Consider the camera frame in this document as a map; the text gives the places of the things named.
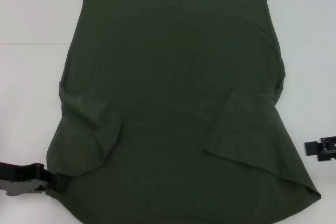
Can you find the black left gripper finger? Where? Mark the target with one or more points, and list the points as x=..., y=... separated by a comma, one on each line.
x=59, y=183

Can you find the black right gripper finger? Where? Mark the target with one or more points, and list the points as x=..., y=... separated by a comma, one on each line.
x=312, y=148

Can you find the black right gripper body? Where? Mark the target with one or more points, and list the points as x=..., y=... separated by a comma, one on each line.
x=330, y=149

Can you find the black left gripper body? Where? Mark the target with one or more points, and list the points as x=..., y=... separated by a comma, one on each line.
x=21, y=179

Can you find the dark green t-shirt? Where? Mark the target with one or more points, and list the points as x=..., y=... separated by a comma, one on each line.
x=168, y=77

